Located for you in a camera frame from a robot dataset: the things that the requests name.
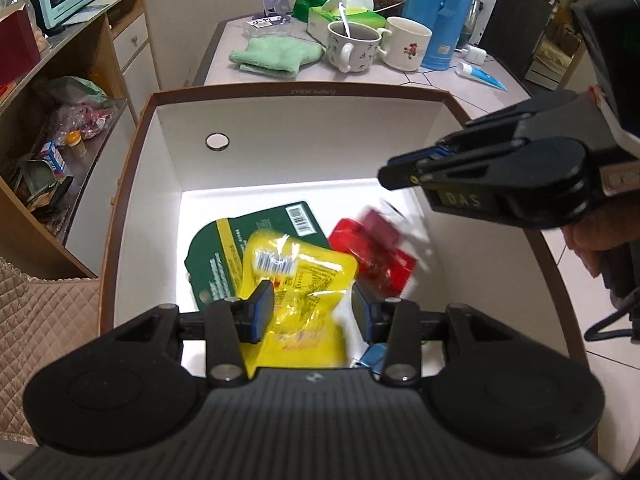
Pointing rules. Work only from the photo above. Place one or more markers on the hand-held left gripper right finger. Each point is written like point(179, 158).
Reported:
point(362, 310)

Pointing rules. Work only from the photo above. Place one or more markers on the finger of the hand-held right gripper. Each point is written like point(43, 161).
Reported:
point(500, 127)
point(405, 175)

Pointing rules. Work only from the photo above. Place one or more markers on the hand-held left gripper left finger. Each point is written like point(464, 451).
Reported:
point(260, 310)

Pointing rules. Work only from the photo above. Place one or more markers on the red foil packet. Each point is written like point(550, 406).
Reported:
point(372, 270)

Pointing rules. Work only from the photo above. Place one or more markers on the yellow snack packet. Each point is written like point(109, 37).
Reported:
point(300, 275)
point(305, 345)

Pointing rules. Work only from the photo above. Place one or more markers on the dark green snack packet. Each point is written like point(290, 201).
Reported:
point(220, 255)

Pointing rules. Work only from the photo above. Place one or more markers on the brown cardboard box white inside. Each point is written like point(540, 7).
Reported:
point(300, 150)

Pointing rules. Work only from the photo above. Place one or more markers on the person's right hand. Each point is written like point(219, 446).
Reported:
point(605, 230)

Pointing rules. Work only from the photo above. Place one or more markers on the blue white toothpaste tube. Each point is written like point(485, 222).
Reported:
point(482, 76)

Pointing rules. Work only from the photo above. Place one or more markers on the white charger plug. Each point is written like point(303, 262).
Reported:
point(475, 54)

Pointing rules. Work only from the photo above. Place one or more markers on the white mug with cartoon print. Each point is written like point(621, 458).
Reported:
point(407, 45)

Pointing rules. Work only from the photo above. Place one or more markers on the grey patterned mug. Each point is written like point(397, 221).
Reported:
point(357, 52)

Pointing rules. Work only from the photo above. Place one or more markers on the blue thermos jug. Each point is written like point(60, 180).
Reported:
point(445, 5)

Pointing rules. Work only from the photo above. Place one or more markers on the white spoon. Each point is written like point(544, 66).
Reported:
point(345, 20)

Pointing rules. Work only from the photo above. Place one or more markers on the green tissue pack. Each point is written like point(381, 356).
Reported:
point(330, 22)

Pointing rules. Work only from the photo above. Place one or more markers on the light green cloth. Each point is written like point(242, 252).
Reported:
point(275, 55)

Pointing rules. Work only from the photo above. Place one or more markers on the pill blister pack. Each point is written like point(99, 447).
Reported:
point(272, 7)

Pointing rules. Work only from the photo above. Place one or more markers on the quilted beige cushion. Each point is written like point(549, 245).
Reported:
point(45, 350)

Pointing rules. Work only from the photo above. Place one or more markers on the small bottle orange lid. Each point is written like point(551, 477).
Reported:
point(75, 141)

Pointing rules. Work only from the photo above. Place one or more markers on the small blue white box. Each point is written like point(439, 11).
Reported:
point(52, 157)

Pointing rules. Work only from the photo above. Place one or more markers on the pink plastic bag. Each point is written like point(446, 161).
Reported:
point(85, 120)

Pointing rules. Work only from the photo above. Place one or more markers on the green plastic bag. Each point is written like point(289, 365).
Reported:
point(75, 91)

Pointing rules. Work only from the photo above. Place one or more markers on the wooden shelf cabinet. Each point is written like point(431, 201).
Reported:
point(132, 45)

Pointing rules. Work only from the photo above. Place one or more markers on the dark red box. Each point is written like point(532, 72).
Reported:
point(17, 45)

